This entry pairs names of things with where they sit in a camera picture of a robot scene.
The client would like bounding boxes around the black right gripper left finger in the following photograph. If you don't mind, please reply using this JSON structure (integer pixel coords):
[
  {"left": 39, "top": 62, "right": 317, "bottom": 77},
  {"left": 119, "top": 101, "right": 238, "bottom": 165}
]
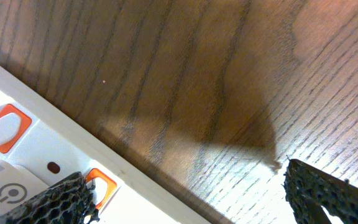
[{"left": 0, "top": 172, "right": 100, "bottom": 224}]

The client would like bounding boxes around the white USB charger plug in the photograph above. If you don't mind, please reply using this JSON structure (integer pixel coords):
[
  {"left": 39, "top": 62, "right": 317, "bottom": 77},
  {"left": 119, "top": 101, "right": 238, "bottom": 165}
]
[{"left": 0, "top": 160, "right": 48, "bottom": 216}]

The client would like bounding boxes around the white power strip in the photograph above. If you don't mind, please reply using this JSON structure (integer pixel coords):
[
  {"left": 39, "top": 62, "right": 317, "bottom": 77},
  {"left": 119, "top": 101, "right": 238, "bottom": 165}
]
[{"left": 0, "top": 66, "right": 205, "bottom": 223}]

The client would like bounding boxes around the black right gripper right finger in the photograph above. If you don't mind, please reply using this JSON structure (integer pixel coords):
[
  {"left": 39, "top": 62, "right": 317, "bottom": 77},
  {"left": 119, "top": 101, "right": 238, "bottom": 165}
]
[{"left": 283, "top": 159, "right": 358, "bottom": 224}]

